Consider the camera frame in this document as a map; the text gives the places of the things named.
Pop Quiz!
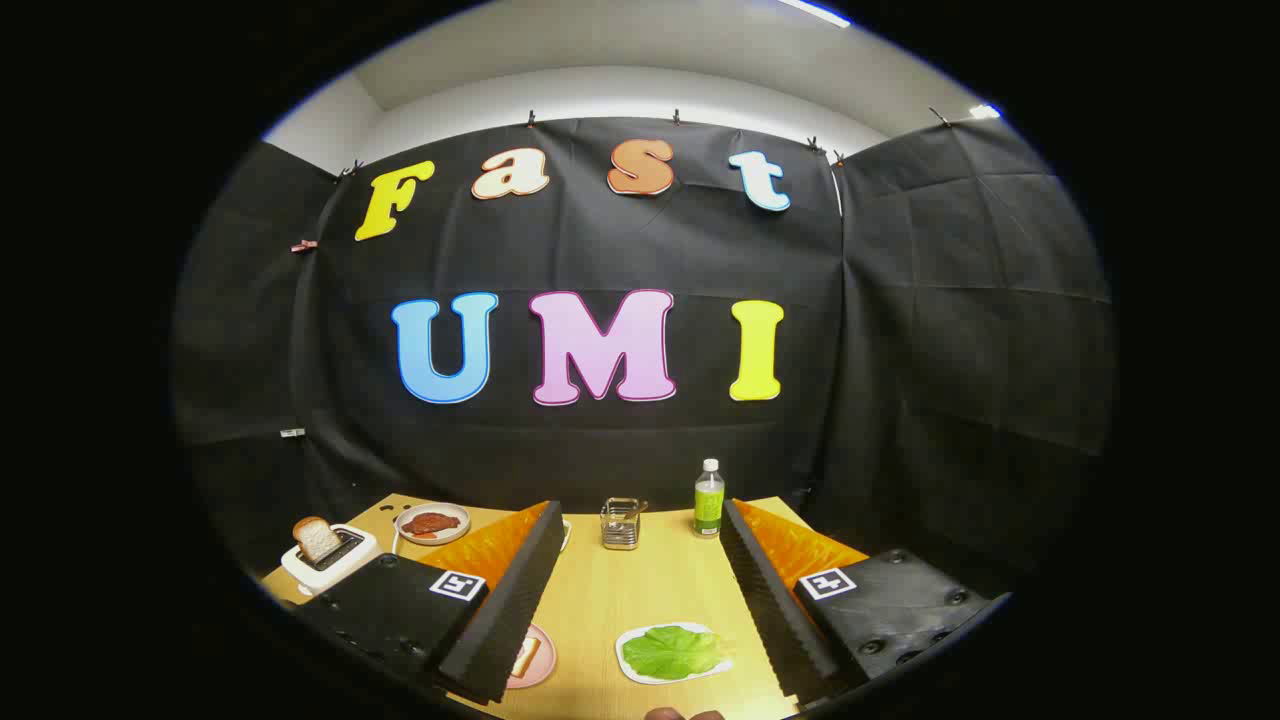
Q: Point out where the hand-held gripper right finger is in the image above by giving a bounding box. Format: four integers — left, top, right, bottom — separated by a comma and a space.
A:
720, 498, 1001, 706

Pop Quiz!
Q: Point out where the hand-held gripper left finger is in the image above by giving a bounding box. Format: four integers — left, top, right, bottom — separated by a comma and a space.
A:
296, 500, 567, 706

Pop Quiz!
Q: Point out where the green lettuce leaf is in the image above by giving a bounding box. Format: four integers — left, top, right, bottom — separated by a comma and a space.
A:
622, 626, 723, 681

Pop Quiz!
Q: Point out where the plain toast bread slice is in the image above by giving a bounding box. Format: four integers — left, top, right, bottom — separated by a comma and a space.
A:
293, 516, 343, 564

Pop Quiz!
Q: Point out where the pink round plate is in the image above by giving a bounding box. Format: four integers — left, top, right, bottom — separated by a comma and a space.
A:
505, 622, 557, 690

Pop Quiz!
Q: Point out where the beige round plate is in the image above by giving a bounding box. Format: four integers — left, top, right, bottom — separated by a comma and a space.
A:
395, 502, 472, 546

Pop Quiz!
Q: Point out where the green label plastic bottle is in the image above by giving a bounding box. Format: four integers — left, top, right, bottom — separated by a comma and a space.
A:
694, 458, 726, 539

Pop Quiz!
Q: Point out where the white rounded rectangular plate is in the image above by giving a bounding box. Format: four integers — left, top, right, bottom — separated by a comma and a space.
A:
615, 622, 734, 686

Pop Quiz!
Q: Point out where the white toaster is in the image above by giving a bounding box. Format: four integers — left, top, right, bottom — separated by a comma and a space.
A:
281, 524, 379, 597

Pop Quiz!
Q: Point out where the black backdrop cloth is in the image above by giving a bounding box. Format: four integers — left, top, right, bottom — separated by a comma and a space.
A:
170, 115, 1116, 601

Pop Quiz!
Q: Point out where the ceiling light strip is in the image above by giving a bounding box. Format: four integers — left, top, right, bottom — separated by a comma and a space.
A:
775, 0, 851, 29

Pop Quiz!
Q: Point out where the metal wire holder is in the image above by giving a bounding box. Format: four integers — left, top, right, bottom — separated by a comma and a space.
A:
601, 497, 642, 551

